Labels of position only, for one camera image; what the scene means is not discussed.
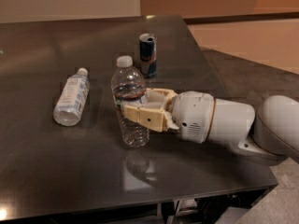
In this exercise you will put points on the white labelled water bottle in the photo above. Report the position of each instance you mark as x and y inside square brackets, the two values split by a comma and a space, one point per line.
[69, 108]

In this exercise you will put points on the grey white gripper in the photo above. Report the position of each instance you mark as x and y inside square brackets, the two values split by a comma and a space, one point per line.
[192, 115]

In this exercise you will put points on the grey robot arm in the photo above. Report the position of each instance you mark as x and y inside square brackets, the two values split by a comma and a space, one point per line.
[267, 134]

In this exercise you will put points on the clear crinkled water bottle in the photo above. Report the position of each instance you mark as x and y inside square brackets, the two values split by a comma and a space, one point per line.
[129, 93]

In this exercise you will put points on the blue silver energy drink can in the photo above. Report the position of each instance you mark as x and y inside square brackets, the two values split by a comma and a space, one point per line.
[147, 51]

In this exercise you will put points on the dark equipment under table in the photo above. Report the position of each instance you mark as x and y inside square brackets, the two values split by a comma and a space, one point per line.
[206, 210]

